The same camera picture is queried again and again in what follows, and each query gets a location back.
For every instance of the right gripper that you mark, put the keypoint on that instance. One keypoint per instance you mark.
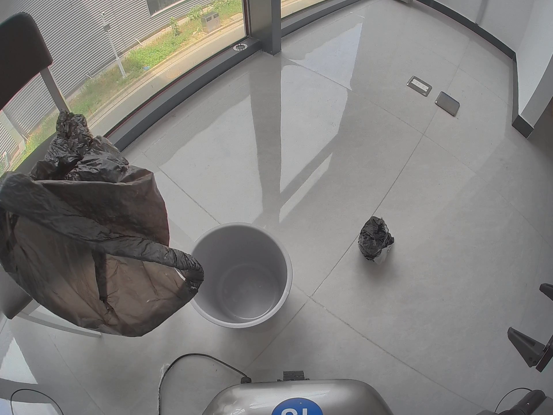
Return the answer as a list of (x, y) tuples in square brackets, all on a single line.
[(547, 357)]

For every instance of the black plastic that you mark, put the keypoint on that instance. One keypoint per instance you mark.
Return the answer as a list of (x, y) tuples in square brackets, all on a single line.
[(373, 240)]

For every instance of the black plastic bag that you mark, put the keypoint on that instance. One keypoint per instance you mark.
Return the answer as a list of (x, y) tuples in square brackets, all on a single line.
[(108, 214)]

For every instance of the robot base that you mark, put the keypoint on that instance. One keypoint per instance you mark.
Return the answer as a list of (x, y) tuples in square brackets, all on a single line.
[(259, 398)]

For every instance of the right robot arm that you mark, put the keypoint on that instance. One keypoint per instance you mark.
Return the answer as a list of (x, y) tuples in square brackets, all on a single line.
[(531, 402)]

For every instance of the white trash bin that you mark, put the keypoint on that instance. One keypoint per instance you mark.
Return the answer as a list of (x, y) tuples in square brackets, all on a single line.
[(242, 249)]

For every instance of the window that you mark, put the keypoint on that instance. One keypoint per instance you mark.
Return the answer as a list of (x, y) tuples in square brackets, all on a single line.
[(263, 11)]

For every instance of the white chair with brown seat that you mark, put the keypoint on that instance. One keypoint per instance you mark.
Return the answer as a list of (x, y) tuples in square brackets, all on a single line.
[(21, 50)]

